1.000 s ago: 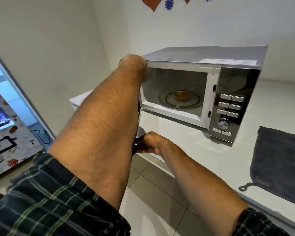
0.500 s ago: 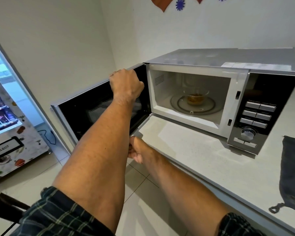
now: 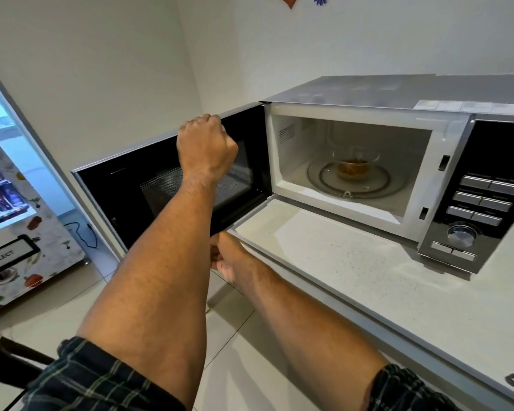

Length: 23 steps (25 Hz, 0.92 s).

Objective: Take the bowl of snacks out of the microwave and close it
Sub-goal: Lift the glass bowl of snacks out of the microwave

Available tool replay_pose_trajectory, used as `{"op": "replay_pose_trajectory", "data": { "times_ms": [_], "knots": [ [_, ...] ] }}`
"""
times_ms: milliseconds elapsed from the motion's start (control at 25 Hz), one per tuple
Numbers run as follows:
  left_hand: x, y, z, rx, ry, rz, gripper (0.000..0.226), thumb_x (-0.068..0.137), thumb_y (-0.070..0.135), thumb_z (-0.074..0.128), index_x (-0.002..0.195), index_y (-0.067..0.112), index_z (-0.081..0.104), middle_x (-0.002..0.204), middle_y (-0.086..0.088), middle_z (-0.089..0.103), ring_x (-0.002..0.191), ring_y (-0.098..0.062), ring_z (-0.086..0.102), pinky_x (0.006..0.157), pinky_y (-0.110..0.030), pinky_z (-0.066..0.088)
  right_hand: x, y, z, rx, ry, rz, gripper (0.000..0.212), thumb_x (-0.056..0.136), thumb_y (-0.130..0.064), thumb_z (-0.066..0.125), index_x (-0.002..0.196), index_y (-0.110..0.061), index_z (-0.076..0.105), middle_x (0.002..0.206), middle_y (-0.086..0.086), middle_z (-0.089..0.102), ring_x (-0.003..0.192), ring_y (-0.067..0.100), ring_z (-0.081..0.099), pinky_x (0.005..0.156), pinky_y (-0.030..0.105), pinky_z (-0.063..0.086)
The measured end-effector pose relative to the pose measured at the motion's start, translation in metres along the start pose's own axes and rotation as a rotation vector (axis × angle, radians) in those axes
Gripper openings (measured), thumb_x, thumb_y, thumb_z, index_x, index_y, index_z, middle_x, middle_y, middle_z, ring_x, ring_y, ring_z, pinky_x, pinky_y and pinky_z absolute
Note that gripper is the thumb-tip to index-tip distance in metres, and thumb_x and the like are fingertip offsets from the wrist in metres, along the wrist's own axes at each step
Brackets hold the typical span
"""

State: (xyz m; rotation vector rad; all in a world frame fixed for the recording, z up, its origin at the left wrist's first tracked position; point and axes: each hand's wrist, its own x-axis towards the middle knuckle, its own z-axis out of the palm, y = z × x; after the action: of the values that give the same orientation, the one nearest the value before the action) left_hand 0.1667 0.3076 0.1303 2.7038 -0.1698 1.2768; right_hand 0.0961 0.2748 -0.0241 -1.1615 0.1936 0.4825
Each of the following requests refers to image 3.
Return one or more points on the person's right fingers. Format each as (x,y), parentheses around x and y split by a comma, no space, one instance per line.
(216,256)

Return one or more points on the person's left hand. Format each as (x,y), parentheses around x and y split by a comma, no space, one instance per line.
(203,147)

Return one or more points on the person's left fingers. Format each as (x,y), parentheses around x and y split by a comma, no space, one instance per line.
(204,119)

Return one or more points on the clear glass bowl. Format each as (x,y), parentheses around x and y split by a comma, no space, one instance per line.
(356,160)

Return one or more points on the dark wooden chair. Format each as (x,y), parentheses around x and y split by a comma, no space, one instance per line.
(8,363)

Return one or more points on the dark plaid shirt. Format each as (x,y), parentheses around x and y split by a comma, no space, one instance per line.
(94,380)

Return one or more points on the black microwave door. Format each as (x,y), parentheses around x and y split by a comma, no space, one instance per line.
(124,192)

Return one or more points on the silver microwave oven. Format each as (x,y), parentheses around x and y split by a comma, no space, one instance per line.
(475,136)

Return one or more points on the person's right hand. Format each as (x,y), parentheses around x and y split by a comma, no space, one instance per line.
(231,258)

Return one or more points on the glass turntable plate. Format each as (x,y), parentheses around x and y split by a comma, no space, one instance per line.
(368,184)

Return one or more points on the vending machine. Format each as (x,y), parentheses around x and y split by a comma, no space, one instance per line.
(13,226)

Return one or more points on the brown food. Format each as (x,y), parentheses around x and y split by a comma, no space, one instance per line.
(354,167)

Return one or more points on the person's left forearm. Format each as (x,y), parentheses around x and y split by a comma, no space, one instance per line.
(154,273)

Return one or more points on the person's right forearm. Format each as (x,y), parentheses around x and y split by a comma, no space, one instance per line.
(308,325)

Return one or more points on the silver microwave knob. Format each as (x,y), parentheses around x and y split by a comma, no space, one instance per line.
(462,235)

